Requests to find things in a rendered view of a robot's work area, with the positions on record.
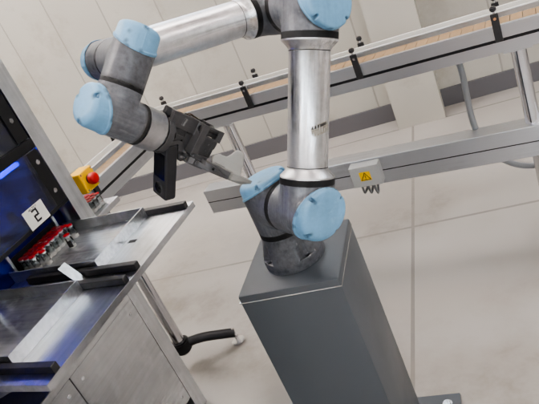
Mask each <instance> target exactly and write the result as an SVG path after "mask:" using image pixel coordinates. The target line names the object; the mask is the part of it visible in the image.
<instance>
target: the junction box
mask: <svg viewBox="0 0 539 404"><path fill-rule="evenodd" d="M348 172H349V173H350V176H351V179H352V182H353V185H354V187H355V188H361V187H366V186H371V185H376V184H383V181H384V179H385V175H384V173H383V169H382V166H381V163H380V161H379V159H374V160H367V161H363V162H358V163H354V164H351V165H350V167H349V168H348Z"/></svg>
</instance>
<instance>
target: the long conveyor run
mask: <svg viewBox="0 0 539 404"><path fill-rule="evenodd" d="M491 1H493V3H491V6H490V8H489V9H487V10H482V11H479V12H476V13H474V14H469V15H466V16H463V17H460V18H455V19H453V20H449V21H446V22H442V23H439V24H435V25H433V26H428V27H425V28H422V29H419V30H414V31H412V32H408V33H406V34H401V35H398V36H395V37H392V38H387V39H384V40H382V41H378V42H373V43H371V44H368V45H364V42H361V39H362V37H361V36H357V37H356V41H358V42H359V43H357V45H358V47H357V48H355V49H354V48H350V49H349V50H347V51H344V52H341V53H337V54H335V55H331V56H330V97H333V96H336V95H342V94H346V93H349V92H352V91H357V90H361V89H364V88H368V87H373V86H376V85H379V84H383V83H389V82H392V81H395V80H398V79H404V78H407V77H411V76H414V75H419V74H423V73H426V72H429V71H435V70H438V69H441V68H445V67H450V66H454V65H457V64H460V63H466V62H469V61H472V60H476V59H481V58H484V57H488V56H491V55H497V54H500V53H503V52H506V51H512V50H516V49H519V48H522V47H525V46H531V45H534V44H538V43H539V0H517V1H515V2H510V3H506V4H504V5H501V6H499V2H496V0H491ZM250 71H251V73H253V75H252V77H253V78H252V79H249V80H246V81H242V80H241V81H239V83H235V84H232V85H229V86H226V87H222V88H218V89H216V90H213V91H208V92H205V93H202V94H199V95H194V96H191V97H188V98H186V99H181V100H178V101H175V102H172V103H166V101H164V100H163V99H164V97H163V96H160V97H159V100H160V101H162V102H161V106H158V107H154V108H155V109H157V110H159V111H163V110H164V107H165V105H168V106H170V107H173V108H174V109H176V110H178V111H180V112H182V113H185V112H186V113H191V114H193V115H194V116H196V117H198V118H199V119H203V120H204V121H207V122H208V123H211V124H212V125H213V126H214V127H219V126H221V125H225V124H228V123H234V122H237V121H241V120H243V119H249V118H253V117H256V116H259V115H264V114H268V113H271V112H275V111H280V110H284V109H286V108H288V68H286V69H284V70H280V71H275V72H273V73H270V74H267V75H263V76H259V77H258V74H257V73H256V74H255V71H256V70H255V68H252V69H250Z"/></svg>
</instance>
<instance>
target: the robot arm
mask: <svg viewBox="0 0 539 404"><path fill-rule="evenodd" d="M351 7H352V1H351V0H232V1H231V2H227V3H224V4H220V5H218V6H213V7H210V8H207V9H204V10H199V11H197V12H194V13H191V14H186V15H183V16H180V17H177V18H173V19H169V20H167V21H163V22H159V23H156V24H153V25H151V26H146V25H144V24H143V23H141V22H137V21H134V20H130V19H122V20H120V21H119V22H118V24H117V27H116V29H115V31H113V37H110V38H106V39H102V40H101V39H99V40H95V41H92V42H90V43H89V44H87V45H86V46H85V47H84V48H83V50H82V53H81V55H80V64H81V67H82V69H83V71H84V72H85V74H86V75H87V76H89V77H90V78H92V79H94V80H97V81H98V82H97V83H93V82H90V83H86V84H85V85H83V86H82V87H81V88H80V90H79V93H78V94H77V95H76V97H75V101H74V105H73V115H74V118H75V121H76V122H77V123H78V124H79V125H81V126H82V127H85V128H87V129H89V130H92V131H94V132H96V133H97V134H99V135H105V136H108V137H111V138H113V139H117V140H119V141H122V142H125V143H129V144H131V145H132V146H135V147H139V148H141V149H144V150H146V151H149V152H154V166H153V191H154V192H155V193H156V194H157V195H158V196H160V197H161V198H162V199H164V200H171V199H174V198H175V196H176V160H179V161H184V162H185V163H187V164H190V165H192V166H193V167H196V168H199V169H204V170H206V171H207V172H210V173H212V174H214V175H216V176H220V177H221V178H224V179H226V180H230V181H233V182H234V183H237V184H242V186H241V188H240V193H241V197H242V199H243V203H245V206H246V207H247V209H248V212H249V214H250V216H251V218H252V220H253V222H254V225H255V227H256V229H257V231H258V233H259V235H260V238H261V241H262V250H263V259H264V262H265V266H266V268H267V269H268V271H269V272H270V273H272V274H274V275H278V276H286V275H291V274H295V273H299V272H301V271H303V270H305V269H308V268H309V267H310V266H311V265H313V264H314V263H316V262H317V261H318V260H319V259H320V257H321V256H322V254H323V253H324V250H325V245H324V243H323V241H324V240H325V239H327V238H329V237H330V236H332V235H333V234H334V233H335V231H336V230H337V229H338V228H339V227H340V225H341V224H342V221H343V219H344V216H345V211H346V205H345V200H344V198H343V197H342V196H341V193H340V192H339V191H338V190H337V189H335V188H334V186H335V175H334V174H333V173H332V171H331V170H330V169H329V168H328V148H329V115H330V51H331V49H332V47H333V46H334V45H335V44H336V43H337V42H338V36H339V28H340V27H341V26H343V25H344V24H345V23H346V20H347V19H348V18H349V17H350V14H351ZM278 34H280V35H281V42H282V43H283V44H284V45H285V46H286V47H287V48H288V51H289V54H288V124H287V168H286V169H284V167H282V166H273V167H270V168H266V169H264V170H262V171H259V172H258V173H256V174H254V175H252V176H251V177H250V178H248V179H247V178H245V177H244V176H241V170H242V166H243V162H244V158H245V156H244V153H243V152H242V151H235V152H233V153H232V154H231V155H229V156H223V155H221V154H215V155H214V156H213V157H212V163H211V162H209V161H208V160H207V159H208V158H209V157H210V155H211V153H212V151H213V150H214V149H215V147H216V146H217V144H218V143H220V142H221V140H222V138H223V136H224V134H225V133H224V132H222V131H218V130H217V129H215V127H214V126H213V125H212V124H211V123H208V122H207V121H204V120H203V119H199V118H198V117H196V116H194V115H193V114H191V113H186V112H185V113H182V112H180V111H178V110H176V109H174V108H173V107H170V106H168V105H165V107H164V110H163V111H159V110H157V109H155V108H153V107H150V106H148V105H146V104H144V103H141V102H140V100H141V99H142V96H143V93H144V89H145V87H146V84H147V81H148V77H149V75H150V72H151V69H152V67H155V66H158V65H160V64H163V63H167V62H170V61H172V60H175V59H179V58H182V57H184V56H187V55H192V54H195V53H197V52H200V51H204V50H207V49H209V48H212V47H215V46H219V45H221V44H224V43H227V42H231V41H233V40H236V39H239V38H244V39H246V40H252V39H254V38H259V37H263V36H268V35H278ZM210 137H211V138H212V139H211V138H210ZM215 163H217V164H215ZM218 164H220V165H221V166H220V165H218ZM222 166H224V168H223V167H222Z"/></svg>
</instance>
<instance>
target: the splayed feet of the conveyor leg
mask: <svg viewBox="0 0 539 404"><path fill-rule="evenodd" d="M183 337H184V340H183V341H182V342H181V343H180V344H179V345H174V344H173V343H172V344H173V345H174V347H175V349H176V351H177V353H178V354H179V355H180V356H183V355H185V354H187V353H188V352H189V351H190V350H191V348H192V347H193V345H195V344H198V343H201V342H204V341H212V340H219V339H225V338H231V337H233V340H232V344H233V345H240V344H242V343H243V341H244V340H245V337H244V336H243V335H238V334H237V333H236V332H235V330H234V328H230V329H219V330H212V331H206V332H203V333H197V334H194V335H192V336H189V337H188V336H186V335H183Z"/></svg>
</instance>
